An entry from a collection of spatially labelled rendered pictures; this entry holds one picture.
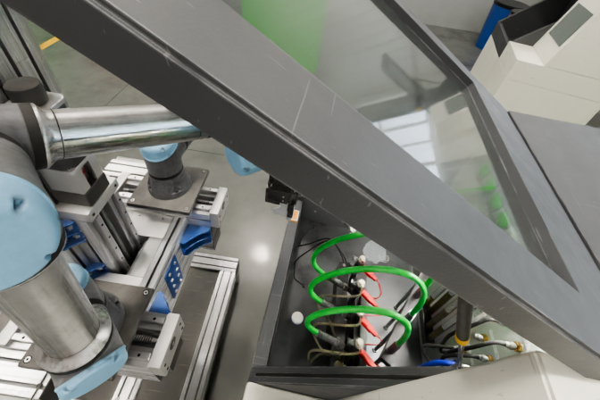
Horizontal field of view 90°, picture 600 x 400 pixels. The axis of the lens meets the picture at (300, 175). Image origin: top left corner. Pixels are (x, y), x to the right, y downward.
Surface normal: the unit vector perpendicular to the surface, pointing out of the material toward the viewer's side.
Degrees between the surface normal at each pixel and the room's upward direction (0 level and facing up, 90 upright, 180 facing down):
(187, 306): 0
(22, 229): 82
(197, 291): 0
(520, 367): 76
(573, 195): 0
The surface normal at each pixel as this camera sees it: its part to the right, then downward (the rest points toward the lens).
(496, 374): -0.92, -0.36
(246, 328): 0.12, -0.69
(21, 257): 0.69, 0.47
